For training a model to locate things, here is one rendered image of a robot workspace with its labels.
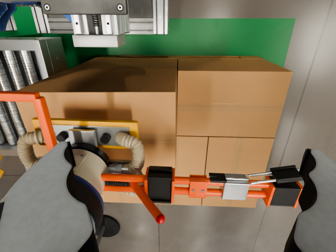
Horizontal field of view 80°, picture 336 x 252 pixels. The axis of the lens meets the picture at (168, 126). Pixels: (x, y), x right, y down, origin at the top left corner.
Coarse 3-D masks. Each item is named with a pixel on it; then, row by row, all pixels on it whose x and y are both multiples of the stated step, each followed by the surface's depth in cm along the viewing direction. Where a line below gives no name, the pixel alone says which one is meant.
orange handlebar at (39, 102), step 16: (0, 96) 48; (16, 96) 47; (32, 96) 47; (48, 112) 51; (48, 128) 51; (48, 144) 53; (112, 176) 58; (128, 176) 58; (144, 176) 58; (176, 176) 58; (192, 176) 59; (176, 192) 59; (192, 192) 58; (208, 192) 59; (256, 192) 58
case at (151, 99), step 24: (72, 72) 102; (96, 72) 101; (120, 72) 100; (144, 72) 99; (168, 72) 98; (48, 96) 74; (72, 96) 73; (96, 96) 73; (120, 96) 73; (144, 96) 72; (168, 96) 72; (24, 120) 79; (144, 120) 76; (168, 120) 76; (144, 144) 81; (168, 144) 81; (144, 168) 87
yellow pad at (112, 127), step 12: (36, 120) 64; (60, 120) 64; (72, 120) 64; (84, 120) 64; (96, 120) 64; (108, 120) 64; (120, 120) 64; (132, 120) 64; (60, 132) 64; (96, 132) 64; (108, 132) 64; (132, 132) 64; (108, 144) 66
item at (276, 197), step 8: (272, 176) 59; (272, 184) 56; (280, 184) 56; (288, 184) 56; (296, 184) 56; (272, 192) 55; (280, 192) 55; (288, 192) 55; (296, 192) 55; (264, 200) 59; (272, 200) 57; (280, 200) 57; (288, 200) 57; (296, 200) 56
